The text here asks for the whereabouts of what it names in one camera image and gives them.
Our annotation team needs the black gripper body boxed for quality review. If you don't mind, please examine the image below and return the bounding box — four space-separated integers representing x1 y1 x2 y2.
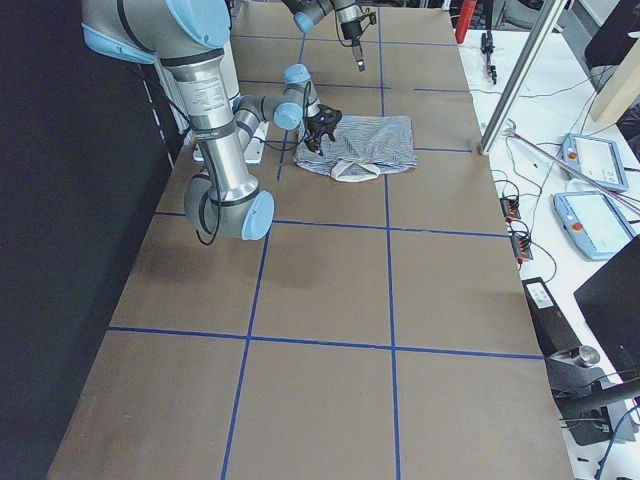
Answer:
340 19 362 44
305 113 335 143

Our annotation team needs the blue white striped polo shirt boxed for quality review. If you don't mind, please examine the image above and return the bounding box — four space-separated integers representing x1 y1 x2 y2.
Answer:
294 115 418 183

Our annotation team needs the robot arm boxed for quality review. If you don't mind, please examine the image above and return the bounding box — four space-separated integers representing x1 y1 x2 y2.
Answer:
82 1 342 240
283 0 376 72

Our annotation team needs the red cylinder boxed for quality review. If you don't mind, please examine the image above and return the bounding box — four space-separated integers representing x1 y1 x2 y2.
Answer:
455 0 477 44

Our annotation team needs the black tripod stick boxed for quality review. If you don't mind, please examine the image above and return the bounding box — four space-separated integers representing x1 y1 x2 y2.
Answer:
481 0 497 85

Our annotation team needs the blue teach pendant far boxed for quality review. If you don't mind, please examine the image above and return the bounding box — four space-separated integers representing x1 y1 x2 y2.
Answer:
561 133 629 192

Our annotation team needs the blue teach pendant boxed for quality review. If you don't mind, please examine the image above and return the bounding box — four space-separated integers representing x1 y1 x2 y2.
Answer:
561 133 629 192
552 191 636 261

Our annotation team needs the blue teach pendant near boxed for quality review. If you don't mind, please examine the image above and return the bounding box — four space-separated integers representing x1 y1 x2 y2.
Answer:
552 191 636 261

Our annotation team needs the black box with label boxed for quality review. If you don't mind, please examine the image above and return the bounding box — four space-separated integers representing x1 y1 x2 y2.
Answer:
522 277 581 357

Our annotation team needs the white reacher grabber stick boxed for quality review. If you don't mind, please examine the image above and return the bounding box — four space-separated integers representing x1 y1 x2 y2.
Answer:
503 119 639 214

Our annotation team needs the black monitor corner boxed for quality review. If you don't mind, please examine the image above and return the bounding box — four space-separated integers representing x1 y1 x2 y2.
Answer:
574 236 639 371

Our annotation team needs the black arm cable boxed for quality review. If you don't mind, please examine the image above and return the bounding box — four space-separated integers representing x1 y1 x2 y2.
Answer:
194 82 314 246

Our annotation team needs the white pedestal column base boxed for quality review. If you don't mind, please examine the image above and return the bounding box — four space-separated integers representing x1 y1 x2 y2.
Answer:
192 29 269 166

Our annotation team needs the aluminium frame post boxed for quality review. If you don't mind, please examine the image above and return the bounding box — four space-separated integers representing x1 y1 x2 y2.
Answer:
478 0 566 156

